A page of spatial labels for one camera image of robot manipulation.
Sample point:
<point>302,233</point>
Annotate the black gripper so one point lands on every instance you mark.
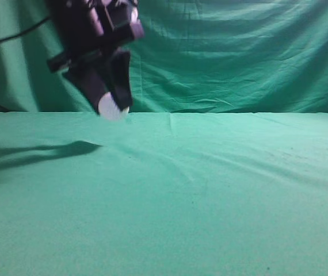
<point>85,27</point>

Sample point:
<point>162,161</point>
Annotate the white dimpled golf ball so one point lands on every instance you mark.
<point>108,109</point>

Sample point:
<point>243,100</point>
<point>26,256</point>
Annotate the green backdrop cloth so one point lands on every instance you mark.
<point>196,56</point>

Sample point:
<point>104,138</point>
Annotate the green table cloth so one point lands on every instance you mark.
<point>164,194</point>

